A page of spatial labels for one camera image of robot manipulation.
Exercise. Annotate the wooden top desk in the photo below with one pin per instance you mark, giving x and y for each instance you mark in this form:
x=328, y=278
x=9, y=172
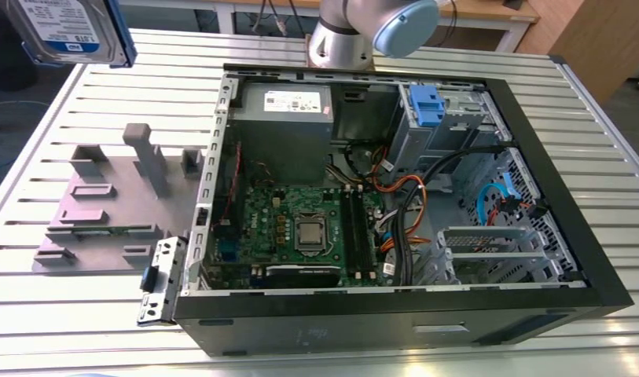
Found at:
x=509, y=12

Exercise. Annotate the grey parts rack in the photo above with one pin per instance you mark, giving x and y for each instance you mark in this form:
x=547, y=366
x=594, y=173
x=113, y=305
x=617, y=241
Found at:
x=114, y=251

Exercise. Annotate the black open PC case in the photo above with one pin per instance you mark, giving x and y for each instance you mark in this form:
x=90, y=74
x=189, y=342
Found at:
x=351, y=322

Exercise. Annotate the black RAM slot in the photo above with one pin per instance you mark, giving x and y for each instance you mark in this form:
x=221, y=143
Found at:
x=352, y=231
x=366, y=231

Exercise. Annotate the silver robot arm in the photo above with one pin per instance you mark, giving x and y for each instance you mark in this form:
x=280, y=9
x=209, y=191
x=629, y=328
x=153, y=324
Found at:
x=340, y=47

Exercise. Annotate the silver CPU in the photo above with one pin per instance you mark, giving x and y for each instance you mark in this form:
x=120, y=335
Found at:
x=311, y=234

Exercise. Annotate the hard disk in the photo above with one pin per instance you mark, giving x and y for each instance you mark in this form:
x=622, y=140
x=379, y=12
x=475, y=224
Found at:
x=73, y=39

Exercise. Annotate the grey power supply unit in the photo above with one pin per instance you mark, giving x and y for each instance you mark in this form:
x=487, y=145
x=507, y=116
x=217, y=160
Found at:
x=278, y=145

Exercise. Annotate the wooden cabinet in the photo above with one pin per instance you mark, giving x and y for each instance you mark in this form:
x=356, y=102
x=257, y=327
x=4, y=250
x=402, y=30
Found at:
x=597, y=39

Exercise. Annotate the metal card retainer bracket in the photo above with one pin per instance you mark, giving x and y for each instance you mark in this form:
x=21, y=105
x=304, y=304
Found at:
x=168, y=275

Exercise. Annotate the blue plastic drive latch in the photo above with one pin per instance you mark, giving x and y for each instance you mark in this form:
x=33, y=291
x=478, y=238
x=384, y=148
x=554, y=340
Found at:
x=427, y=102

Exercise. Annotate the CPU socket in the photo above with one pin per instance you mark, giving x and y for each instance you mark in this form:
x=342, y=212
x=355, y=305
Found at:
x=311, y=216

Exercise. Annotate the black graphics card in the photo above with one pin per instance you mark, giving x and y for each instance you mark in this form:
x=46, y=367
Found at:
x=299, y=277

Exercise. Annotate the green RAM stick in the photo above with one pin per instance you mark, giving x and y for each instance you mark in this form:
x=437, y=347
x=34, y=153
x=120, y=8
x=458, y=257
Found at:
x=117, y=230

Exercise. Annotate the black office chair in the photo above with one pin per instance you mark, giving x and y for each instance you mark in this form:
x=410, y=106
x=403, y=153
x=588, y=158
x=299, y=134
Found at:
x=5, y=74

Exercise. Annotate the metal drive cage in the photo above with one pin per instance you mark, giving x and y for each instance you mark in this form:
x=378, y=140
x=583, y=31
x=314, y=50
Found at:
x=446, y=137

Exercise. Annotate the green motherboard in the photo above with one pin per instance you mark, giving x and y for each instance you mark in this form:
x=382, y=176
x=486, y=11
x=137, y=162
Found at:
x=267, y=204

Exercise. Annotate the metal disk bay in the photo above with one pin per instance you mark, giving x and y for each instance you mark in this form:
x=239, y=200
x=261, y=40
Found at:
x=487, y=255

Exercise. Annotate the blue expansion slot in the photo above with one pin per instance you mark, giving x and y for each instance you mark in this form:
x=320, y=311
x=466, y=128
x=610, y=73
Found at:
x=228, y=251

